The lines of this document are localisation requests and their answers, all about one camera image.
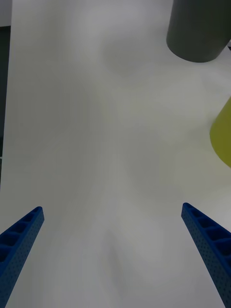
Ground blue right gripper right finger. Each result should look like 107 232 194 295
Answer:
181 202 231 308

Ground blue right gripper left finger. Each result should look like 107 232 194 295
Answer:
0 206 45 308

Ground yellow-green plastic waste bin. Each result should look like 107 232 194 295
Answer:
209 96 231 168

